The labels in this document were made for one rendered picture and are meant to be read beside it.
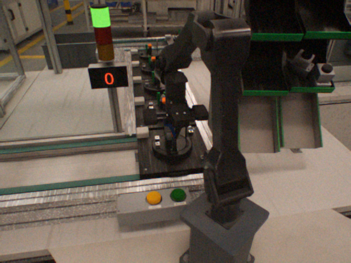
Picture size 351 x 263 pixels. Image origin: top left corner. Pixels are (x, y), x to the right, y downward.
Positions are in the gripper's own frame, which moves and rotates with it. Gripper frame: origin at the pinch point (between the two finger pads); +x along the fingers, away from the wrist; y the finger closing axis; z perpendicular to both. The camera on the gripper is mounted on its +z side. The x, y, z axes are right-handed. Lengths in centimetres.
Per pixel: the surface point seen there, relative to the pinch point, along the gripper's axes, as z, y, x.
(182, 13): -540, 101, 65
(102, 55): -16.6, -19.8, -18.5
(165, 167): 2.9, -3.7, 12.5
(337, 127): -55, 113, 47
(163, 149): -4.2, -3.5, 10.5
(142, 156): -3.9, -10.5, 12.5
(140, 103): -40.2, -9.6, 11.5
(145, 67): -80, -5, 10
